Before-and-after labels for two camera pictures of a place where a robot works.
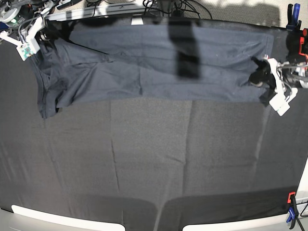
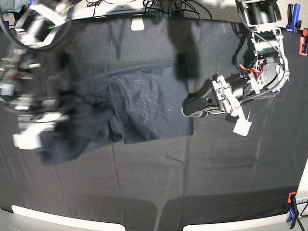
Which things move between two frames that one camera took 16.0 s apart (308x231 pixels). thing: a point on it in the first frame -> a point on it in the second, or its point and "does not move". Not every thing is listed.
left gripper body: x=39 y=25 -> x=38 y=122
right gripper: x=263 y=75 -> x=213 y=95
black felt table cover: x=151 y=165 does not move
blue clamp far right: x=293 y=25 does not move
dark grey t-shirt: x=83 y=64 -> x=141 y=102
